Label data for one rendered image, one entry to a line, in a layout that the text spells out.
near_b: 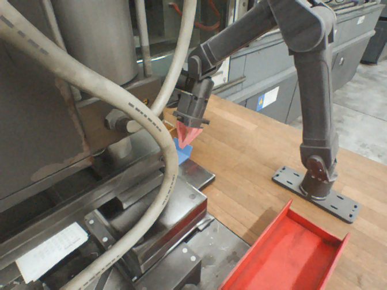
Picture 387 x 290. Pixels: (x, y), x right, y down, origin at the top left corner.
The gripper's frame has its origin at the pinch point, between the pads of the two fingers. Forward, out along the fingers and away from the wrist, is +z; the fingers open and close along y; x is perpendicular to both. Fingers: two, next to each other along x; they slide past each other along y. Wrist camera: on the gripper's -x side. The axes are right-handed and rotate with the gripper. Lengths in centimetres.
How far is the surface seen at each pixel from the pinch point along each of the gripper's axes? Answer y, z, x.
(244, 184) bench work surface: -3.7, 2.7, 20.1
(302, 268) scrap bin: 6.5, 8.2, 39.5
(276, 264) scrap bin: 8.5, 9.4, 35.4
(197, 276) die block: 21.1, 12.8, 26.2
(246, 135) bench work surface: -20.8, -7.3, 9.1
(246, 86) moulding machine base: -89, -28, -30
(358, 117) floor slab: -264, -44, 30
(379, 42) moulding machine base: -409, -171, 5
